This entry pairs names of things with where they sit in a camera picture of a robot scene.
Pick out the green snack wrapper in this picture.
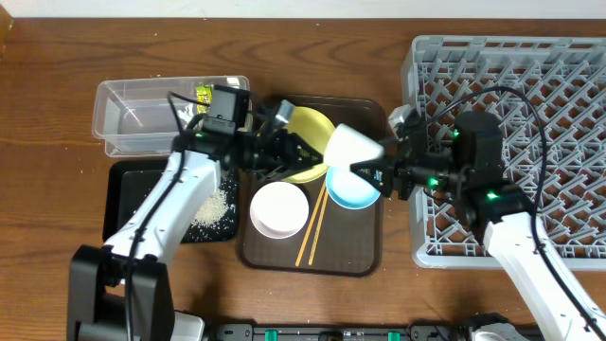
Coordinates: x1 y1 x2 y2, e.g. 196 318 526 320
196 84 213 114

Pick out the grey plastic dishwasher rack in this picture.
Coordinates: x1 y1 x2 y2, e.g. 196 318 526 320
401 35 605 271

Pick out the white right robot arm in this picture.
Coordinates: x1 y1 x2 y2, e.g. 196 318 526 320
349 111 605 340

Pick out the white rice bowl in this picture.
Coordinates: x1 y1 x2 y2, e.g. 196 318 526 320
249 182 310 240

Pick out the light blue bowl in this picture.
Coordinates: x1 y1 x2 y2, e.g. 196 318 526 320
326 167 381 210

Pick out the black plastic waste tray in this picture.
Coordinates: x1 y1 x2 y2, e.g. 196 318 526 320
102 159 240 241

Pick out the wooden chopstick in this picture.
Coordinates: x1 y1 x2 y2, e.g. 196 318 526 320
308 187 329 266
294 182 327 267

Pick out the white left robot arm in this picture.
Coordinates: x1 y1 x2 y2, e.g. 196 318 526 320
66 85 323 340

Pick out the dark brown serving tray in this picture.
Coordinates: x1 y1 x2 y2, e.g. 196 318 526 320
237 95 386 278

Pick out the pile of rice grains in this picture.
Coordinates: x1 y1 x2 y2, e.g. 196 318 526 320
183 177 239 243

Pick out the clear plastic waste bin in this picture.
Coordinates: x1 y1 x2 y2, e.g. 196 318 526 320
92 76 250 158

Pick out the yellow round plate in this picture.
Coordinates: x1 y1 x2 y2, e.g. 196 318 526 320
284 106 335 184

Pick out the small white green cup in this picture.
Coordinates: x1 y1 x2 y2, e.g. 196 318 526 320
323 124 384 168

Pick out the clear plastic wrap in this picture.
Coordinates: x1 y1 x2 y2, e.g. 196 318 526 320
178 103 198 125

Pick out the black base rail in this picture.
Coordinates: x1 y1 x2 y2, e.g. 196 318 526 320
172 310 545 341

